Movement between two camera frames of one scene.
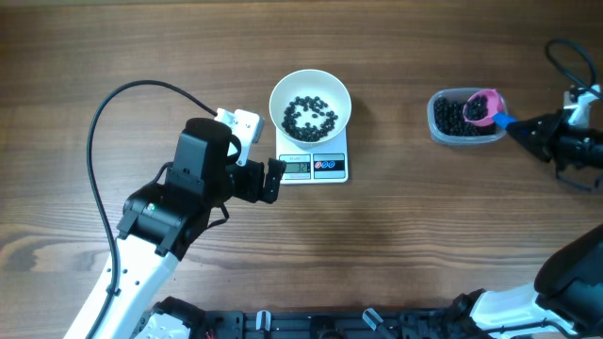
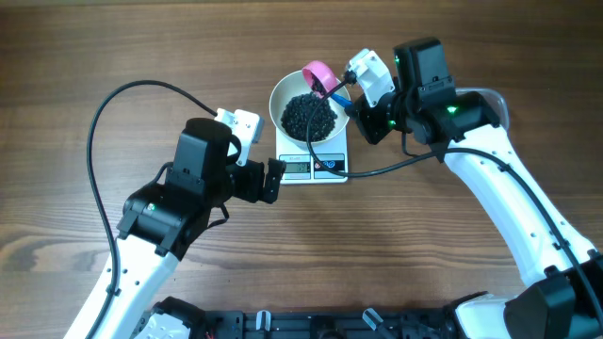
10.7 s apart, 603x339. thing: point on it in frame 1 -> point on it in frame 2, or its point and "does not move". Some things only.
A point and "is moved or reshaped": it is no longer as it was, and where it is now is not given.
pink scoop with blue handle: x=484 y=108 is moved or reshaped
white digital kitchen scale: x=314 y=163 does not move
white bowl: x=311 y=83 does not move
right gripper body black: x=578 y=145 -> x=380 y=120
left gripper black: x=253 y=191 does not move
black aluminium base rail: x=334 y=324 does not move
